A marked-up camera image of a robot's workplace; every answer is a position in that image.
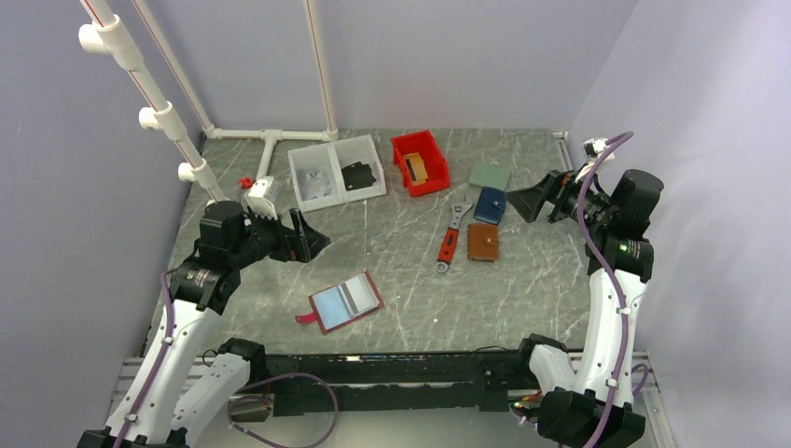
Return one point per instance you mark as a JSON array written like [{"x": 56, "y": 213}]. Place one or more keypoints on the brown card holder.
[{"x": 482, "y": 242}]

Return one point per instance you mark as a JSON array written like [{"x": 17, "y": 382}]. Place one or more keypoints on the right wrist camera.
[{"x": 594, "y": 148}]

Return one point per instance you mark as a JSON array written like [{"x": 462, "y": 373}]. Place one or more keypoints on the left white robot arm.
[{"x": 158, "y": 410}]

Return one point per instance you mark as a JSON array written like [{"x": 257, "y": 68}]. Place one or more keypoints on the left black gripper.
[{"x": 299, "y": 245}]

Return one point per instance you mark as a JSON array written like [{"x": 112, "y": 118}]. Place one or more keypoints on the thin white credit card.
[{"x": 359, "y": 294}]

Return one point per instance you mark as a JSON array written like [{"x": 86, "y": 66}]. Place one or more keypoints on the white pvc pipe frame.
[{"x": 107, "y": 34}]

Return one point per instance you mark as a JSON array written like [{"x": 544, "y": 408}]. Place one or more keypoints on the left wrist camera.
[{"x": 261, "y": 194}]

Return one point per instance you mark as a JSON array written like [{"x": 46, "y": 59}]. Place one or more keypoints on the red handled adjustable wrench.
[{"x": 450, "y": 239}]

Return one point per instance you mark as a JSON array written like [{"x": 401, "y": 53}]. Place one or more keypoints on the black credit card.
[{"x": 357, "y": 169}]

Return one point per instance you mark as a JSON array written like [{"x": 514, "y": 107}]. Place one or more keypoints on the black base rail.
[{"x": 483, "y": 379}]

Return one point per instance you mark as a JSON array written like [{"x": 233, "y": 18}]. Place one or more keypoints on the orange card in bin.
[{"x": 411, "y": 179}]

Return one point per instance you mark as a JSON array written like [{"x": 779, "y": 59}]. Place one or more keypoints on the cards in white tray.
[{"x": 314, "y": 184}]

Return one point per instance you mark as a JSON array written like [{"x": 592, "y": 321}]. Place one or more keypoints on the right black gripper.
[{"x": 557, "y": 187}]

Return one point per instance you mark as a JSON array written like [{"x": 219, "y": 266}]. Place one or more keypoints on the red card holder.
[{"x": 329, "y": 310}]

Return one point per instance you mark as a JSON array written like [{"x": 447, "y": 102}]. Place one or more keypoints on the blue card holder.
[{"x": 491, "y": 206}]

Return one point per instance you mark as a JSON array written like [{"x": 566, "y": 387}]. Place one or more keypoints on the green card holder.
[{"x": 486, "y": 175}]

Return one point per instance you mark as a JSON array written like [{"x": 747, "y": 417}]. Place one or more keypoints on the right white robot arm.
[{"x": 592, "y": 405}]

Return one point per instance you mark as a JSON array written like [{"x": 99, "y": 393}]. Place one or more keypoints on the red plastic bin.
[{"x": 424, "y": 143}]

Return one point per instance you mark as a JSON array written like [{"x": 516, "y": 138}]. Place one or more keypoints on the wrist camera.
[
  {"x": 261, "y": 194},
  {"x": 594, "y": 148}
]

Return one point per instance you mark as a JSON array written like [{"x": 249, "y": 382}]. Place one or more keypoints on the white divided tray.
[{"x": 332, "y": 157}]

